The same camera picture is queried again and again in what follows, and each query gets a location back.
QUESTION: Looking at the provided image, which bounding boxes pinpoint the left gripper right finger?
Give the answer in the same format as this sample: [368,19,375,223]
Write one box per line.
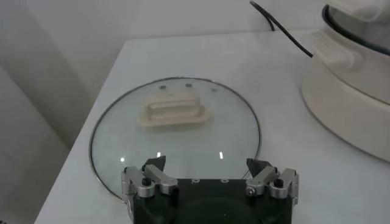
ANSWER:
[245,158,300,200]

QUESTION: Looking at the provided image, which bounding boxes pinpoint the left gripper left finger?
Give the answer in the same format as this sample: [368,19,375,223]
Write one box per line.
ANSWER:
[121,155,179,201]

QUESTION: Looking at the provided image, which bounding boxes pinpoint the round glass pot lid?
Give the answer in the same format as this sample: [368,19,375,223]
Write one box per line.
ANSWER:
[88,76,263,201]

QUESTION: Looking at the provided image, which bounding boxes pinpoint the white electric cooker base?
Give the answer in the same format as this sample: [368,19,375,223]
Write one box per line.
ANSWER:
[300,27,390,163]

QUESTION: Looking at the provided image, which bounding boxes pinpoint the black cooker power cord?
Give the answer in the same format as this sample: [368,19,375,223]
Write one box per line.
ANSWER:
[249,0,314,58]

